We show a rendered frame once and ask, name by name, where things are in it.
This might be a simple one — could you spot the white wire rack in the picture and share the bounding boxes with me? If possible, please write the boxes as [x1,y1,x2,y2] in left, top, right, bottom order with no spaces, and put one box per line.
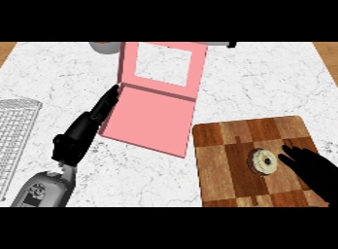
[0,92,44,203]

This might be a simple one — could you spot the wooden cutting board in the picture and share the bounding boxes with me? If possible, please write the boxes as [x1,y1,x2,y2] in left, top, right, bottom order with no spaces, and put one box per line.
[191,115,330,208]

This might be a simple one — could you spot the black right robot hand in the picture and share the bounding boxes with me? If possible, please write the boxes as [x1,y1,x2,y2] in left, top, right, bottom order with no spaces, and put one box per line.
[277,144,338,208]

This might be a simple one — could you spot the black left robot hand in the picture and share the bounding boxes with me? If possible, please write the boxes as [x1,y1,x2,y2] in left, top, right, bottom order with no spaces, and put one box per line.
[50,84,122,167]

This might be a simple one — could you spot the pale grey appliance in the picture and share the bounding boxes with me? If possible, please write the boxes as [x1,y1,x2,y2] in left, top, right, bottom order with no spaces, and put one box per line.
[205,42,240,49]

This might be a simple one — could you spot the grey rounded object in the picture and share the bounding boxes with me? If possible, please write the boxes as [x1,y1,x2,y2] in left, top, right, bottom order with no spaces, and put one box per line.
[88,42,125,55]

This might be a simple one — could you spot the white frosted cupcake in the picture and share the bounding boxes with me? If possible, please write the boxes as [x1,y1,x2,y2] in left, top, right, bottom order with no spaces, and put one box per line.
[247,148,280,176]

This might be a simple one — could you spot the pink open box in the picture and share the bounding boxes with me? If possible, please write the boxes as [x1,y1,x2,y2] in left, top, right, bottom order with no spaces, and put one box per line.
[99,42,209,159]

